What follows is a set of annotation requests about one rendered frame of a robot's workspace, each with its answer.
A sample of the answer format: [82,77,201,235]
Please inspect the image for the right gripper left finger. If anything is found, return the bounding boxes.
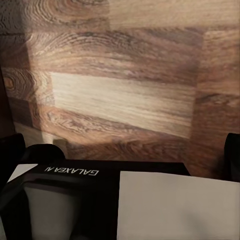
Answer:
[0,133,27,193]

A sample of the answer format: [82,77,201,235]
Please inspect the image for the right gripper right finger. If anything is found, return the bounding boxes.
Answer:
[224,133,240,173]

